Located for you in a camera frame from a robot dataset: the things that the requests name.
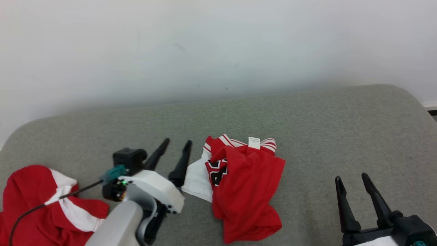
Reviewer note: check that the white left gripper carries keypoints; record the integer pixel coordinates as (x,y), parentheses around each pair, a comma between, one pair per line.
(153,188)

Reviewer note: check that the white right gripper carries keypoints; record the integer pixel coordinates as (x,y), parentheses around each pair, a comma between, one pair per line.
(368,238)

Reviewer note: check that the red basketball jersey white trim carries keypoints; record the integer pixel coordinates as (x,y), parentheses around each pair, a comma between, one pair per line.
(245,191)

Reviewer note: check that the red shorts white stripes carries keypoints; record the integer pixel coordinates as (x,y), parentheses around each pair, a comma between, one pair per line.
(27,191)

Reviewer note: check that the grey fabric sofa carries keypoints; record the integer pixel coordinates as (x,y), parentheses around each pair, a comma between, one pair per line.
(307,136)

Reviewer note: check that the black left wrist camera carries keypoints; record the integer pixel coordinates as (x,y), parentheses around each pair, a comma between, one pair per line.
(129,159)

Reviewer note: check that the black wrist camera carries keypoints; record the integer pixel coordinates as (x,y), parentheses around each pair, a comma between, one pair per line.
(414,229)
(129,159)

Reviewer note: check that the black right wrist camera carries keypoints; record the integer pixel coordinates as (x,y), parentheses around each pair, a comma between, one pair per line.
(414,229)

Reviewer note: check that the white wall baseboard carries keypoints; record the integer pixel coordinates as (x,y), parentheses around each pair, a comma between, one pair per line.
(431,106)

